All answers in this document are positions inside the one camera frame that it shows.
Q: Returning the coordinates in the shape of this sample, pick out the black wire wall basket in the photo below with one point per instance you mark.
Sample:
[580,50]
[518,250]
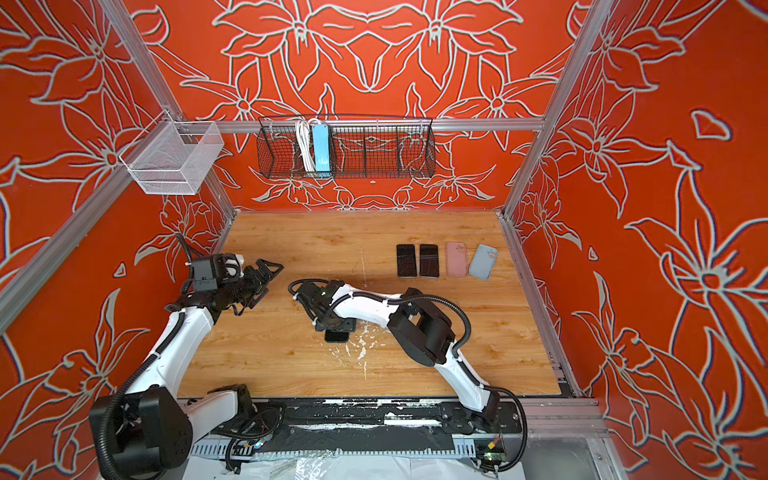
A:
[361,147]

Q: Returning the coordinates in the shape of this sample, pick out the blue box in basket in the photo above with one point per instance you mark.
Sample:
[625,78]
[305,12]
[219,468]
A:
[321,144]

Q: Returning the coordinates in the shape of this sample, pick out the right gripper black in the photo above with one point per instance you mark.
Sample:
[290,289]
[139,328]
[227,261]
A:
[316,322]

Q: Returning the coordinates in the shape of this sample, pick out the black smartphone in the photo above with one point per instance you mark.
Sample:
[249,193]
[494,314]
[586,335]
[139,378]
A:
[333,336]
[406,262]

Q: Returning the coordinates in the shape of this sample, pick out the small green circuit board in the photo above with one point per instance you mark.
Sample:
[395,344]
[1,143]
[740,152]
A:
[490,455]

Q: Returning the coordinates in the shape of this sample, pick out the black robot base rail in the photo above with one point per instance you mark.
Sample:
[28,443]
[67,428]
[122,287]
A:
[367,425]

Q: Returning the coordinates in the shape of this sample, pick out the pink phone case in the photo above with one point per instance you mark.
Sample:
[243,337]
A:
[456,259]

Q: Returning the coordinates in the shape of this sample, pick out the light blue phone case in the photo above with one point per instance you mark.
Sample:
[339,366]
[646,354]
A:
[483,262]

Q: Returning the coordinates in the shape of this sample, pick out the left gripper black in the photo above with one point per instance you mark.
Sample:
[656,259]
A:
[257,284]

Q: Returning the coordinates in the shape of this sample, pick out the phone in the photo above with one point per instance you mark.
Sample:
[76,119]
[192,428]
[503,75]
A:
[429,263]

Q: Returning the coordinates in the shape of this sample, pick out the white mesh wall basket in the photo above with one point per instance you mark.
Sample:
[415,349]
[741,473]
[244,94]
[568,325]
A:
[168,162]

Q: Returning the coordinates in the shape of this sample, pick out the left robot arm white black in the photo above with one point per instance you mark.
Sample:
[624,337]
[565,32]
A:
[142,431]

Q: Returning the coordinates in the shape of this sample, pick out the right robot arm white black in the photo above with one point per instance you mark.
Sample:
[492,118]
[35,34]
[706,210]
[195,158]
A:
[431,331]

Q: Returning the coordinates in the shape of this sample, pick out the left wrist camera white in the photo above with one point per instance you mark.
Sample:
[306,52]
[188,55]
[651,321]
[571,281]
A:
[212,272]

